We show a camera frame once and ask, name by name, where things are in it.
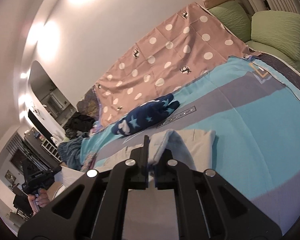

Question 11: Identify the white bear wall decoration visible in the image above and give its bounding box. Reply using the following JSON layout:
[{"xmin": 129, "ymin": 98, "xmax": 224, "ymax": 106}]
[{"xmin": 31, "ymin": 102, "xmax": 44, "ymax": 118}]

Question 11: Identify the dark metal shelf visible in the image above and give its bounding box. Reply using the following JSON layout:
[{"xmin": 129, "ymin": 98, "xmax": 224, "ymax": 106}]
[{"xmin": 7, "ymin": 134, "xmax": 44, "ymax": 173}]

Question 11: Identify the floral folded cloth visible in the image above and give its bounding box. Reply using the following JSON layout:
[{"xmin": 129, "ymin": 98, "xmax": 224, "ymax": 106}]
[{"xmin": 81, "ymin": 152, "xmax": 99, "ymax": 172}]

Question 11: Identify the green pillow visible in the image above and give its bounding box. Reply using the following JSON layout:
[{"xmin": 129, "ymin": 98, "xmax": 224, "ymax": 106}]
[
  {"xmin": 250, "ymin": 10, "xmax": 300, "ymax": 61},
  {"xmin": 209, "ymin": 0, "xmax": 252, "ymax": 43}
]

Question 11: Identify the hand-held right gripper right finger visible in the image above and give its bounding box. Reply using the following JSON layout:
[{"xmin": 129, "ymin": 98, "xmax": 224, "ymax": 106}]
[{"xmin": 154, "ymin": 149, "xmax": 283, "ymax": 240}]

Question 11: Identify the dark blue blanket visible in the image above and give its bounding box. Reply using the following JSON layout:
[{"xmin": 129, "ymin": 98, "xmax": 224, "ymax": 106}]
[{"xmin": 58, "ymin": 137, "xmax": 84, "ymax": 172}]

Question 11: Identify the purple floral sheet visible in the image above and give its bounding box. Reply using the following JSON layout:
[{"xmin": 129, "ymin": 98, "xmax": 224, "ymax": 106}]
[{"xmin": 76, "ymin": 85, "xmax": 102, "ymax": 120}]

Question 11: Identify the pink polka dot sheet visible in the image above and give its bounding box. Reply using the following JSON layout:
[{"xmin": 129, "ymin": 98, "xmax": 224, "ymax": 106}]
[{"xmin": 96, "ymin": 2, "xmax": 263, "ymax": 127}]

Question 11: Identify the white sweatshirt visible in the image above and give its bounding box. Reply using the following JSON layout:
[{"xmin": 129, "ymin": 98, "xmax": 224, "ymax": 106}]
[{"xmin": 94, "ymin": 129, "xmax": 217, "ymax": 240}]

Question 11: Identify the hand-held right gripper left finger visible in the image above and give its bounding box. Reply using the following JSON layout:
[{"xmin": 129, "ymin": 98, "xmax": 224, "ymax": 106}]
[{"xmin": 17, "ymin": 135, "xmax": 150, "ymax": 240}]

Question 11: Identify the blue grey striped bed sheet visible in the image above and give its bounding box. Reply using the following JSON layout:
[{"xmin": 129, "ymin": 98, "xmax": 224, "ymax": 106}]
[{"xmin": 60, "ymin": 52, "xmax": 300, "ymax": 235}]

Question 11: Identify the white shelf rack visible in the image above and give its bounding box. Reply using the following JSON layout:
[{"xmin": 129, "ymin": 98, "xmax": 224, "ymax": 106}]
[{"xmin": 41, "ymin": 140, "xmax": 62, "ymax": 162}]

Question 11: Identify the black panel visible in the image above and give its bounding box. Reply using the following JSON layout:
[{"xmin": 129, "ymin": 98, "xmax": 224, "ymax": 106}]
[{"xmin": 27, "ymin": 110, "xmax": 54, "ymax": 140}]

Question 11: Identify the person's left hand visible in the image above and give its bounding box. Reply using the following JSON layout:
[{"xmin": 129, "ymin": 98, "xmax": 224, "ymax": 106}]
[{"xmin": 27, "ymin": 189, "xmax": 50, "ymax": 215}]

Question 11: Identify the black clothes pile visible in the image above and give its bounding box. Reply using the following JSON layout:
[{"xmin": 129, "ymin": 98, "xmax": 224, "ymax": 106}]
[{"xmin": 65, "ymin": 114, "xmax": 95, "ymax": 134}]

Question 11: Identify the navy star print blanket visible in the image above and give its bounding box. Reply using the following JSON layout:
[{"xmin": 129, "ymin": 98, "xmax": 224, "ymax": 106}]
[{"xmin": 112, "ymin": 93, "xmax": 180, "ymax": 136}]

